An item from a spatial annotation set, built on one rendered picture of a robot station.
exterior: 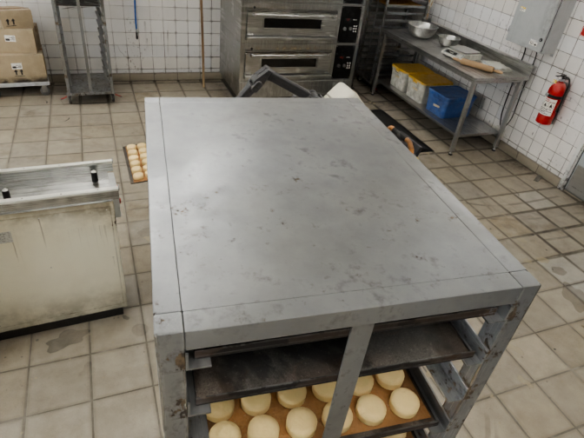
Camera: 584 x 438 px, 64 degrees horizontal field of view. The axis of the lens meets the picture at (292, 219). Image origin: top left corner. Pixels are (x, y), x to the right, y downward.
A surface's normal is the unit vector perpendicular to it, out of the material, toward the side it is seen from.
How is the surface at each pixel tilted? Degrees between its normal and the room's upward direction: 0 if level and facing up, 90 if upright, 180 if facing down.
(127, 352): 0
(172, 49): 90
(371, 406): 0
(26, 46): 92
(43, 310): 90
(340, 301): 0
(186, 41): 90
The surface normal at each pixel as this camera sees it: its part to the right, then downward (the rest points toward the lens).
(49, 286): 0.39, 0.56
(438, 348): 0.11, -0.81
